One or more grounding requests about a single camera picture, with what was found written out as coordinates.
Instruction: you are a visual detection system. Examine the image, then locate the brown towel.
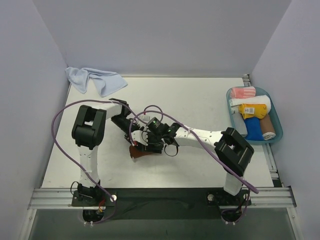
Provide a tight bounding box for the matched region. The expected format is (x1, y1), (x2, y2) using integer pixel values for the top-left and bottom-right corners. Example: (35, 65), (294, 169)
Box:
(129, 145), (154, 160)

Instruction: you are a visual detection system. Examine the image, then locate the light blue towel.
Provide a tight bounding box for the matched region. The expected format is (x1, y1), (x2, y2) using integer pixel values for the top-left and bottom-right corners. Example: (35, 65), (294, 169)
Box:
(65, 66), (128, 98)

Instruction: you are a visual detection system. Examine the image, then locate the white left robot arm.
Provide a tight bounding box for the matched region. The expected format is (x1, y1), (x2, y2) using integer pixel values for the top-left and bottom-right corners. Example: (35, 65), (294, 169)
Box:
(71, 98), (132, 206)

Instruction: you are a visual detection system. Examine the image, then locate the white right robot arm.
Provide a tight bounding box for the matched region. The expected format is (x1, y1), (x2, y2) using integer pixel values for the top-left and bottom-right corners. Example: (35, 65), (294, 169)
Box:
(146, 117), (259, 205)

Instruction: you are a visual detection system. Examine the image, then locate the grey rolled towel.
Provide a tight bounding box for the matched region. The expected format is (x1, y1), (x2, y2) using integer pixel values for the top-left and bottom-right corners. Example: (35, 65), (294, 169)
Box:
(231, 107), (248, 138)

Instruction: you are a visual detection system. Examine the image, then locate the white rolled towel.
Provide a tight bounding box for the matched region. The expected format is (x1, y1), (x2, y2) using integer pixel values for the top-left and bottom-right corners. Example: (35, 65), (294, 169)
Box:
(228, 95), (272, 113)

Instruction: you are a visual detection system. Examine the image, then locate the blue rolled towel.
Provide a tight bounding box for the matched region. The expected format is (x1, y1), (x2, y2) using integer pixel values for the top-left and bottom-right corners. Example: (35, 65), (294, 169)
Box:
(244, 117), (264, 141)

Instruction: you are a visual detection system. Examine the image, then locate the pink striped rolled towel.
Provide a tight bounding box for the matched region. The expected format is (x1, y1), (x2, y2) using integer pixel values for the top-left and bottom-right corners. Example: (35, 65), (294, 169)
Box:
(230, 86), (256, 99)

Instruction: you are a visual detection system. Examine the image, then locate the yellow rolled towel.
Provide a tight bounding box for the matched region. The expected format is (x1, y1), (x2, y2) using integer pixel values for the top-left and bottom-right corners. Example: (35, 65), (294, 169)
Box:
(238, 103), (268, 120)

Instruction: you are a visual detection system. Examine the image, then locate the tan rolled towel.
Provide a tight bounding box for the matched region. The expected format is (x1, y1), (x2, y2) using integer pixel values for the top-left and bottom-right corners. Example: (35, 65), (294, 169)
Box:
(259, 114), (276, 141)

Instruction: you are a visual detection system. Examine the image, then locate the blue plastic tray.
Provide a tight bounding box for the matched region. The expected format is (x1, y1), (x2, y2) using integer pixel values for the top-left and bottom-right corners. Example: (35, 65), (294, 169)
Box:
(226, 87), (283, 145)

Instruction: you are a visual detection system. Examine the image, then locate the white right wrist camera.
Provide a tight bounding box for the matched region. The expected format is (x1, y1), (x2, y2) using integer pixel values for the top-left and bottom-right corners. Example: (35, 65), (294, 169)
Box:
(131, 130), (148, 146)

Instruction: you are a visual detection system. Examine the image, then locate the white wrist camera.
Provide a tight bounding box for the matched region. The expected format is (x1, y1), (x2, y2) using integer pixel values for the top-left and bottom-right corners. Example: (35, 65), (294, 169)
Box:
(131, 130), (148, 146)
(140, 115), (151, 122)

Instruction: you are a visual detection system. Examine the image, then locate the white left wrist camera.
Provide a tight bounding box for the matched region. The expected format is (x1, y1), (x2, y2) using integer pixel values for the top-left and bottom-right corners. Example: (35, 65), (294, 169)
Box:
(140, 115), (151, 122)

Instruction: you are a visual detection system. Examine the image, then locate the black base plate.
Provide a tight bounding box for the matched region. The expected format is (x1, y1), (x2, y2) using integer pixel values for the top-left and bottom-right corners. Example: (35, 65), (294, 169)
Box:
(82, 197), (250, 224)

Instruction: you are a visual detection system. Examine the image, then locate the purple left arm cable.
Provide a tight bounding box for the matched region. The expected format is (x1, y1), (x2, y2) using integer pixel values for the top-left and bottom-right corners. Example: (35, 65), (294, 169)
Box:
(51, 99), (165, 224)

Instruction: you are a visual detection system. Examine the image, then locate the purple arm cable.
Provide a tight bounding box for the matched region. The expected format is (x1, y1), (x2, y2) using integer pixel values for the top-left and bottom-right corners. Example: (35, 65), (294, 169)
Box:
(128, 111), (260, 224)
(51, 99), (165, 224)

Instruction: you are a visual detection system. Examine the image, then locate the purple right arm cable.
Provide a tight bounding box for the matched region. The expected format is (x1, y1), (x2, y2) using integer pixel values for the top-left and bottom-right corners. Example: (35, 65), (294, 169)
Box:
(128, 111), (260, 224)

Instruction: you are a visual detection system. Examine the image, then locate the aluminium frame rail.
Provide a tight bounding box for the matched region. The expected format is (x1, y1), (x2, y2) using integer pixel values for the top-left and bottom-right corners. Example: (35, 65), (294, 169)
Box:
(28, 187), (297, 210)

